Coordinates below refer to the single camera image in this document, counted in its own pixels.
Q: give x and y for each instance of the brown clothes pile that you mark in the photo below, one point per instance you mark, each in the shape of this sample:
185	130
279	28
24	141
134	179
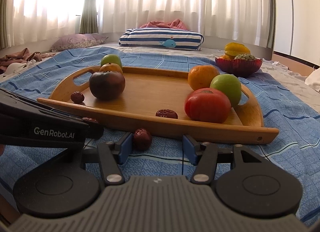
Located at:
22	57

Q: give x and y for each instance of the red fruit bowl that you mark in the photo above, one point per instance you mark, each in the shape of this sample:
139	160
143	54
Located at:
239	67

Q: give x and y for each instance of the striped whale pillow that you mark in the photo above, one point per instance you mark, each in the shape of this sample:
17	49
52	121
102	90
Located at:
162	38

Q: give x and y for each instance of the large green apple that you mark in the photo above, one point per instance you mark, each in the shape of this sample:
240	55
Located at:
111	58

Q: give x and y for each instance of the yellow starfruit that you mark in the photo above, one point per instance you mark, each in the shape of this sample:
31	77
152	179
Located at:
233	49

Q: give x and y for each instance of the white cloth bundle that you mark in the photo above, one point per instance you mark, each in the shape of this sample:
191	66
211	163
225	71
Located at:
313	80

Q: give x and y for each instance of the grey green drape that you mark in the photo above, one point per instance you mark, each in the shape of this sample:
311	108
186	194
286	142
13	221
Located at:
88	21
272	26

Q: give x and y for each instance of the blue plaid cloth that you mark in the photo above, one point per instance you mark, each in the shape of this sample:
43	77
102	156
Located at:
295	149

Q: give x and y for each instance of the dark purple tomato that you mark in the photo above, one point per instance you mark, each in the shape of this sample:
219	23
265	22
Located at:
107	85

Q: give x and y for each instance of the green custard apple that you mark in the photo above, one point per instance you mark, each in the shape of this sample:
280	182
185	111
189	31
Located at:
246	57

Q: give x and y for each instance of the purple floral pillow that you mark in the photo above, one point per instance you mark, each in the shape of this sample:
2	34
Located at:
74	41

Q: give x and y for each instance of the red tomato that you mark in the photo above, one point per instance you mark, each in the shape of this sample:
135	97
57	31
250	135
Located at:
208	105

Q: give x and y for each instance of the right grey green drape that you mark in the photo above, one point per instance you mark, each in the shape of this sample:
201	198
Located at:
272	26

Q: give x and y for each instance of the dull brownish orange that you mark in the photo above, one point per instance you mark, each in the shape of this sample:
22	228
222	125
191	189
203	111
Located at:
111	67

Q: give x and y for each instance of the orange in bowl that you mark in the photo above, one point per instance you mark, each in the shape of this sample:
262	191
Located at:
227	57

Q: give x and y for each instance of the bright orange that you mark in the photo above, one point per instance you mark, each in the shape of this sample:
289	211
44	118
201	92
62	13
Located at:
201	76

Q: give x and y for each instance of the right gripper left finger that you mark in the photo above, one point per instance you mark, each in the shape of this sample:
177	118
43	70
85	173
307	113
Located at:
109	156

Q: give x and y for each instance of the white sheer curtain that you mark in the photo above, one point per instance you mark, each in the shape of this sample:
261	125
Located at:
28	21

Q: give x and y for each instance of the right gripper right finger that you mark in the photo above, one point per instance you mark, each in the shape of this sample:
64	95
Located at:
205	156

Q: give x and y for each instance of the small green apple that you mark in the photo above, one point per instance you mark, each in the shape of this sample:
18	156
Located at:
229	85

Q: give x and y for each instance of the pink crumpled blanket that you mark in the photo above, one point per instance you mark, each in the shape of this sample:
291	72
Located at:
175	24

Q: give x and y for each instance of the wooden serving tray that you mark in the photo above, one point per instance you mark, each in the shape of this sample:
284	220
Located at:
149	90

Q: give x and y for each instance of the white bedsheet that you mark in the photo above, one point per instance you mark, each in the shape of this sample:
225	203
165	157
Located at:
41	79

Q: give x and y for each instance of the dried red date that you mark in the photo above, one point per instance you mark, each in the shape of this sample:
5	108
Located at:
89	119
142	140
77	97
167	113

